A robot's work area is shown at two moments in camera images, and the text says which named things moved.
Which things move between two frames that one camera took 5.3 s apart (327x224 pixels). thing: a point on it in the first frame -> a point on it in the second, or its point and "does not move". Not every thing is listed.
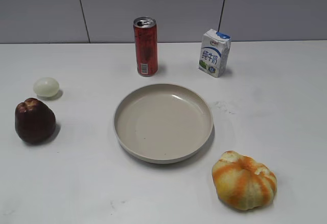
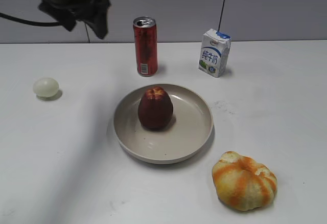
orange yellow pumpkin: x=241 y=182 does not move
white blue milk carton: x=215 y=48 does not move
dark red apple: x=35 y=122 -> x=156 y=108
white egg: x=46 y=87 does not move
